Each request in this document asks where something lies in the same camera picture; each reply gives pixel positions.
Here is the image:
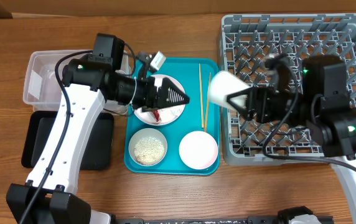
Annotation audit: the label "red snack wrapper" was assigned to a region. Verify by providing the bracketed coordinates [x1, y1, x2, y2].
[152, 110, 161, 122]

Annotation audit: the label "white ceramic cup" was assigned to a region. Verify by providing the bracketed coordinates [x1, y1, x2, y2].
[208, 71, 250, 110]

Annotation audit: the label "grey bowl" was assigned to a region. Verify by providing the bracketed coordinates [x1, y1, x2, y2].
[128, 128, 168, 167]

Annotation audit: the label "white rice grains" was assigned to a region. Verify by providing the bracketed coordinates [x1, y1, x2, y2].
[134, 137, 166, 166]

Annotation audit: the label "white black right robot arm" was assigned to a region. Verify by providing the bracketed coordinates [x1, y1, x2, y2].
[225, 54, 356, 223]

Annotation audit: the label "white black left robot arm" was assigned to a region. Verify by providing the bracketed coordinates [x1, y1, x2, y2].
[6, 34, 190, 223]

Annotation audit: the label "grey plastic dishwasher rack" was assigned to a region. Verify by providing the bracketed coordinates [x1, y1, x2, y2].
[218, 14, 356, 166]

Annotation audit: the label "clear plastic waste bin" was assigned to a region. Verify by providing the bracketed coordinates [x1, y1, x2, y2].
[23, 50, 131, 114]

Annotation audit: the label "pink round plate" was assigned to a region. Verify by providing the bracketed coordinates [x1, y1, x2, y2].
[134, 74, 185, 126]

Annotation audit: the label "left wooden chopstick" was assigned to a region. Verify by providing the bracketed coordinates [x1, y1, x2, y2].
[199, 64, 205, 128]

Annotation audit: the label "wooden chopstick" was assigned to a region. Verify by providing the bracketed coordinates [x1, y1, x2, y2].
[204, 72, 212, 132]
[199, 64, 205, 128]

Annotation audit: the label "teal plastic tray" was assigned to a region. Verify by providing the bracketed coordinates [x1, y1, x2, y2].
[124, 57, 220, 175]

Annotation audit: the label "right wooden chopstick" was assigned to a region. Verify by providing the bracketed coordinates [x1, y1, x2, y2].
[204, 72, 212, 132]

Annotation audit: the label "pink shallow bowl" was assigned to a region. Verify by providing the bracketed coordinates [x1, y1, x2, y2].
[179, 131, 218, 170]

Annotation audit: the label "black plastic tray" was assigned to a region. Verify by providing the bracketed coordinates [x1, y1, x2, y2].
[21, 111, 114, 170]

